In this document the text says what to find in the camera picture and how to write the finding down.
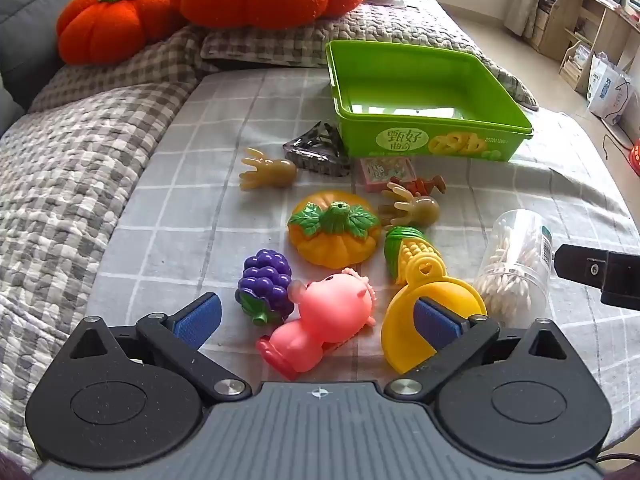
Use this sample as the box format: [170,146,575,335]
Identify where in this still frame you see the grey checked quilt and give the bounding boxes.
[0,25,211,471]

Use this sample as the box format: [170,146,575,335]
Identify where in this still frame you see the white paper bag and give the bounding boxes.
[586,52,633,126]

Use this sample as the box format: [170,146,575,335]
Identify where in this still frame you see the yellow corn toy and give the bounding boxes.
[383,226,446,286]

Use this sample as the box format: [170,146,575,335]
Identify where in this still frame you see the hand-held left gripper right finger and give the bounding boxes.
[384,296,571,405]

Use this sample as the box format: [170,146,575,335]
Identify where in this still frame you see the grey pebble-quilted blanket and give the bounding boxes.
[200,0,541,111]

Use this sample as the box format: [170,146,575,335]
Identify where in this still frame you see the pink pig toy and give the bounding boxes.
[256,267,377,381]

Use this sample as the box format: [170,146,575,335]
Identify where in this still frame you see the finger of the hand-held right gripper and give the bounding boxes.
[555,244,640,311]

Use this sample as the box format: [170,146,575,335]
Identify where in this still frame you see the yellow toy bowl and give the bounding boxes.
[381,255,488,375]

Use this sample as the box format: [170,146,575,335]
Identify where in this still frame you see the green plastic box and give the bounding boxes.
[325,40,535,163]

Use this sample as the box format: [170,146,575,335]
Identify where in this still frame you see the black cable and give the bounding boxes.
[602,135,631,161]

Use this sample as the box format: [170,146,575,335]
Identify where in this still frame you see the orange toy figurine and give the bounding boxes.
[390,175,447,197]

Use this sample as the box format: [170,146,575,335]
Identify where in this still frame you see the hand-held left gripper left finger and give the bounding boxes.
[65,292,251,405]

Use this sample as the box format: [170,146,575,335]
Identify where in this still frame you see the orange pumpkin toy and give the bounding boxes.
[286,190,381,269]

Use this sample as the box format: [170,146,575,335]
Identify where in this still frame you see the grey grid bedsheet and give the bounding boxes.
[85,67,640,451]

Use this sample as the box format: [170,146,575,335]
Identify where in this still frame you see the black patterned hair clip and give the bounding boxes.
[282,121,351,177]

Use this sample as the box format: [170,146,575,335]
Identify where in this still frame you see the purple grape toy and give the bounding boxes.
[236,249,296,326]

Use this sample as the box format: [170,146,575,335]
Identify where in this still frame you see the pink card pack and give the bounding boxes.
[357,156,416,193]

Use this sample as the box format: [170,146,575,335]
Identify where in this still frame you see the small orange pumpkin cushion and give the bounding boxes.
[56,0,193,66]

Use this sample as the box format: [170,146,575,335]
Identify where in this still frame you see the wooden shelf unit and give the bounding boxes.
[530,0,640,96]

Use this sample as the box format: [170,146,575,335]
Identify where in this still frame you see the grey sofa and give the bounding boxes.
[0,0,101,121]

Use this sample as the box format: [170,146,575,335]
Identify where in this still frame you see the clear cotton swab jar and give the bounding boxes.
[472,208,556,325]

